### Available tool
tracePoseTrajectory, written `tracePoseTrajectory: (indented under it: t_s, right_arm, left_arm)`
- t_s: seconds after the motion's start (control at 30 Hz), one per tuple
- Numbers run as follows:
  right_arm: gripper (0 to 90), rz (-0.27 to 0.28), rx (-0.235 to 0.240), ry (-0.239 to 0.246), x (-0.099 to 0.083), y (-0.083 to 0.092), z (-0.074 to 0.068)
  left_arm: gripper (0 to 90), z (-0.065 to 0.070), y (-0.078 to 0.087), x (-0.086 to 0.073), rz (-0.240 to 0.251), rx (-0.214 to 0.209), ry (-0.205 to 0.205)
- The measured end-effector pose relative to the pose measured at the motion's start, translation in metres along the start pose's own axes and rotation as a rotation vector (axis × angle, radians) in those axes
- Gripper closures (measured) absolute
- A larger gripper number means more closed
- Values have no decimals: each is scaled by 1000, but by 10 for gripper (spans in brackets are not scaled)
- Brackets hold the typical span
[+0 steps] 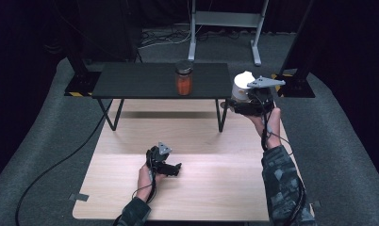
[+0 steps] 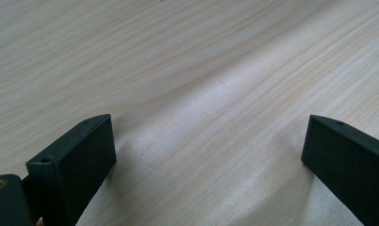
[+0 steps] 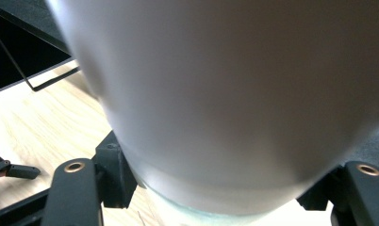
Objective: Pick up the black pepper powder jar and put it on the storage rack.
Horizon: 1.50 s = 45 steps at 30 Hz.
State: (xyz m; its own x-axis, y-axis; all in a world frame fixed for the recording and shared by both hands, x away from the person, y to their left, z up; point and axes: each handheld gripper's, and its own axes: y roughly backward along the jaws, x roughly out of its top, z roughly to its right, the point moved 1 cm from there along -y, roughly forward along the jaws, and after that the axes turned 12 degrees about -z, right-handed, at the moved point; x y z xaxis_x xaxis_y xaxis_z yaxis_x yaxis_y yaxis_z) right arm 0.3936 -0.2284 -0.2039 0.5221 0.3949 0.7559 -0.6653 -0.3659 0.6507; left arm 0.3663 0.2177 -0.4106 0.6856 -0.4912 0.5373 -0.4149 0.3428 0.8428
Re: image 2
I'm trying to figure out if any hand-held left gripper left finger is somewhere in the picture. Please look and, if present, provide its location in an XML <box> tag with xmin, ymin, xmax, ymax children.
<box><xmin>25</xmin><ymin>113</ymin><xmax>118</xmax><ymax>226</ymax></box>

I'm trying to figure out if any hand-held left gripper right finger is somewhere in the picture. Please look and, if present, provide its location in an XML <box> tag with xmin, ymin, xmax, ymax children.
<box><xmin>301</xmin><ymin>114</ymin><xmax>379</xmax><ymax>226</ymax></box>

